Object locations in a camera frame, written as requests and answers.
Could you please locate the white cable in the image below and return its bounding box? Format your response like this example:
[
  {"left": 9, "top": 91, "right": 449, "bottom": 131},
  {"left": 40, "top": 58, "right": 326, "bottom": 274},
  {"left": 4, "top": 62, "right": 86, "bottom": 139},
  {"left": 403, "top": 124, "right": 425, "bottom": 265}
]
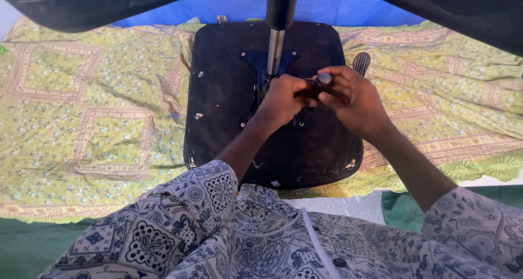
[{"left": 233, "top": 207, "right": 342, "bottom": 279}]

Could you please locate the yellow floral bedsheet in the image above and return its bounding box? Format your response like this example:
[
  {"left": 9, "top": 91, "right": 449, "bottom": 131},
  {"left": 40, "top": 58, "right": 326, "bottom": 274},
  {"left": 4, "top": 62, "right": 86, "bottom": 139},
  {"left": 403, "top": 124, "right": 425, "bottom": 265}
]
[{"left": 0, "top": 17, "right": 523, "bottom": 224}]

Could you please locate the black chair adjustment lever paddle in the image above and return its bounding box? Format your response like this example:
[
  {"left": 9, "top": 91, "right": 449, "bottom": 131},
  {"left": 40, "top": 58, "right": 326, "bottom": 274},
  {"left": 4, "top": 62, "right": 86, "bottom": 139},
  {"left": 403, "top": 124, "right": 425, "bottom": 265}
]
[{"left": 352, "top": 52, "right": 372, "bottom": 77}]

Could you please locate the dark metal chair mechanism plate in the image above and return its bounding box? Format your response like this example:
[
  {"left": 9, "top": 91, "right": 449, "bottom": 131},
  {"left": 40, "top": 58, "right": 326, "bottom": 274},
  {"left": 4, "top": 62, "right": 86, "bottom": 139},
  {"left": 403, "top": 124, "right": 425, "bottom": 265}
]
[{"left": 239, "top": 49, "right": 311, "bottom": 129}]

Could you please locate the person's right hand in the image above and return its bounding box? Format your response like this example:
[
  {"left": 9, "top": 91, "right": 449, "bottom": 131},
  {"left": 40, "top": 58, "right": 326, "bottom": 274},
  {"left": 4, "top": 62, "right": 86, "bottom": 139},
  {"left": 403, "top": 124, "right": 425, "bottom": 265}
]
[{"left": 316, "top": 65, "right": 394, "bottom": 141}]

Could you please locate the dark red handled screwdriver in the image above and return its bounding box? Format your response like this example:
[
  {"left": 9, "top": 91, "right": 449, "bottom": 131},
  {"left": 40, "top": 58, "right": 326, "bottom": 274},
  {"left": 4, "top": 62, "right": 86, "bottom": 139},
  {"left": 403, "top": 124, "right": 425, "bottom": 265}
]
[{"left": 294, "top": 72, "right": 333, "bottom": 102}]

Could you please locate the black chair star base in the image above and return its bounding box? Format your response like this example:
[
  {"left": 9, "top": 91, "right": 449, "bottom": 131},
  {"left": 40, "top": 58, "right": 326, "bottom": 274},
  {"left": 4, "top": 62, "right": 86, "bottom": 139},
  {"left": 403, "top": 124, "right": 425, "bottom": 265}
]
[{"left": 0, "top": 0, "right": 523, "bottom": 58}]

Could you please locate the person's left hand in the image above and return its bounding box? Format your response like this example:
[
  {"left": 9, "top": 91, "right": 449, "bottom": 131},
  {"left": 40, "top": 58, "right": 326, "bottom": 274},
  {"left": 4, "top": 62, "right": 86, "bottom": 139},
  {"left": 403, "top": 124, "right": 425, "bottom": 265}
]
[{"left": 253, "top": 74, "right": 318, "bottom": 129}]

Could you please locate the chair gas lift cylinder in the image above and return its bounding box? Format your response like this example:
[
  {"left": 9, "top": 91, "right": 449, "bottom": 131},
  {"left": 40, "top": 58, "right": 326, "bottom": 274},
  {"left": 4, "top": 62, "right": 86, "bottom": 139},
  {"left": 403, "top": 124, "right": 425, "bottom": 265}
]
[{"left": 266, "top": 0, "right": 301, "bottom": 78}]

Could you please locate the white foam sheet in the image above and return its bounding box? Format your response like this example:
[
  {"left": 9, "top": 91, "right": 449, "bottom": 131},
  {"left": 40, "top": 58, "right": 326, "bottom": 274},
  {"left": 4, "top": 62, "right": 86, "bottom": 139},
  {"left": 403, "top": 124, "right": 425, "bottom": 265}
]
[{"left": 282, "top": 189, "right": 387, "bottom": 226}]

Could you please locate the black chair seat underside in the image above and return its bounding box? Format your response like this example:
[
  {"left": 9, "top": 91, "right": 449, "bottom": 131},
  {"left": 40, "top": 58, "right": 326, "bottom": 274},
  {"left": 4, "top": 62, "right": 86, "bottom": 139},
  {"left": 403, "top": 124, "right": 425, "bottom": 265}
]
[{"left": 183, "top": 21, "right": 364, "bottom": 191}]

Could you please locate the blue cloth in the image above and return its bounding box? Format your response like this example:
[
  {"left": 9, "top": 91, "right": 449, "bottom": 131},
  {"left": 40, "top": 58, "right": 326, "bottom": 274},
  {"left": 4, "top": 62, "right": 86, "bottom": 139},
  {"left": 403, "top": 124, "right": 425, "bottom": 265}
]
[{"left": 112, "top": 0, "right": 425, "bottom": 28}]

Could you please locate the person's patterned white blue shirt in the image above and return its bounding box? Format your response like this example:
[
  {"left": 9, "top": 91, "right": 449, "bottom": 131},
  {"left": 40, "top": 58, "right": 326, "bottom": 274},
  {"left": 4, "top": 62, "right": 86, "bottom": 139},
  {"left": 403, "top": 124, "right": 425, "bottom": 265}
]
[{"left": 39, "top": 160, "right": 523, "bottom": 279}]

